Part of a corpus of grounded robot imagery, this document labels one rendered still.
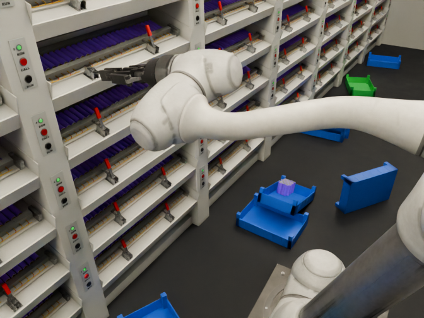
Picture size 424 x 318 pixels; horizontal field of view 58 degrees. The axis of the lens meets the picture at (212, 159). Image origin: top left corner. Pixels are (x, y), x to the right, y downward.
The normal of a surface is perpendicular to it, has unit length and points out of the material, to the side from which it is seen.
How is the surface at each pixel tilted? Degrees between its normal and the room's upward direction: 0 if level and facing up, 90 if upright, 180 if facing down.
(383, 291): 90
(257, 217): 0
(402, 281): 92
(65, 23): 108
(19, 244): 18
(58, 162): 90
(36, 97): 90
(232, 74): 77
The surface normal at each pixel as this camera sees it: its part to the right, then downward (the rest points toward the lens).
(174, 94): 0.00, -0.61
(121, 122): 0.24, -0.70
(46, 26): 0.79, 0.55
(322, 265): 0.04, -0.87
